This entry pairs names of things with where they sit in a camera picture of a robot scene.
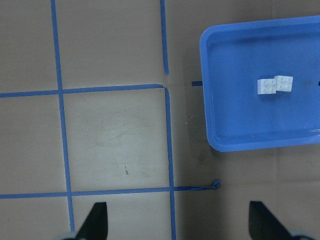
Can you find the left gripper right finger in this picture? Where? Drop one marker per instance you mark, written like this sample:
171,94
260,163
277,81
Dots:
263,225

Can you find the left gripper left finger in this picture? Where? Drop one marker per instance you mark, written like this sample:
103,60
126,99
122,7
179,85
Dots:
95,226

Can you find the white block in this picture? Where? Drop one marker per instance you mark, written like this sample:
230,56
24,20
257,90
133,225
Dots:
283,83
266,86

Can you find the blue plastic tray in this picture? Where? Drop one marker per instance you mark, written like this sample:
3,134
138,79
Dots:
234,56

